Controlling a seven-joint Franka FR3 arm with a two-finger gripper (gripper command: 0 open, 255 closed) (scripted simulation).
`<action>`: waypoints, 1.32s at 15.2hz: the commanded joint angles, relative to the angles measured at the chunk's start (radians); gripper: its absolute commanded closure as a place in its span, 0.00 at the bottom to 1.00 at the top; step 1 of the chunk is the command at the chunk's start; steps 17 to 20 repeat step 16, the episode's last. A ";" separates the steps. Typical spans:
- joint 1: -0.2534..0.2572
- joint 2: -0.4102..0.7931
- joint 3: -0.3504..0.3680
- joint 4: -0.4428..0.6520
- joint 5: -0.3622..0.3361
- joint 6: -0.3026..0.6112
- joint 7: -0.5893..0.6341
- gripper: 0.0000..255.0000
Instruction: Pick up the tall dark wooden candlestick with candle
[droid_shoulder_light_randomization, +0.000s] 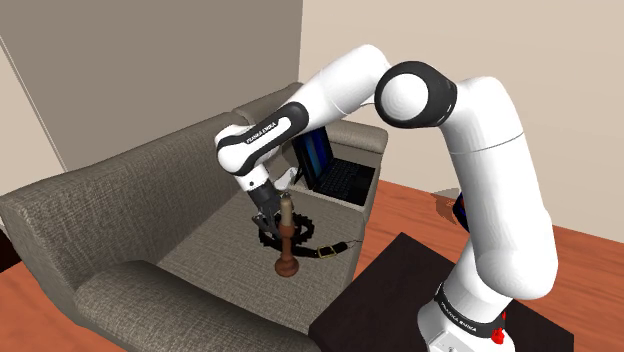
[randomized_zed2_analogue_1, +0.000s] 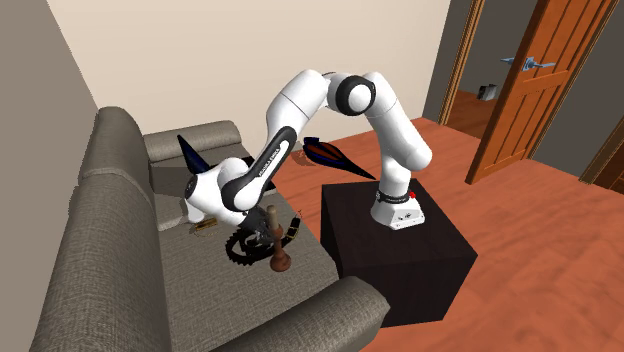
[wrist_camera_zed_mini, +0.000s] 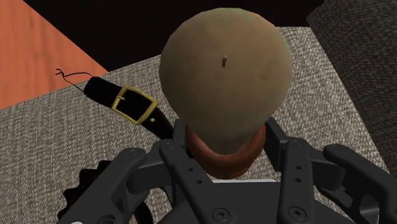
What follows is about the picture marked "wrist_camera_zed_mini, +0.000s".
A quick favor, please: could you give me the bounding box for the black belt with gold buckle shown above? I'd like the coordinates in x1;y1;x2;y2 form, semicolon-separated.
55;68;176;141

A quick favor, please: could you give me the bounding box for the brown round fruit with stem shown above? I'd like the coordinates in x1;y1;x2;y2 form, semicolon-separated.
158;7;294;156

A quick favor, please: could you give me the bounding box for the black gear-shaped disc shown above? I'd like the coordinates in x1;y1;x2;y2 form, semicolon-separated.
57;159;155;224

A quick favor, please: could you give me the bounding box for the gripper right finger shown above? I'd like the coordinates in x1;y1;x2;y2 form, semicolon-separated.
264;116;397;224

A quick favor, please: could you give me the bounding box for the reddish brown ring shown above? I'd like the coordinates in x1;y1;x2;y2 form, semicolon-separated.
185;123;268;180

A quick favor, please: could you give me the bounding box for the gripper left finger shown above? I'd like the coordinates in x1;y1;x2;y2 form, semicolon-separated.
57;118;239;224

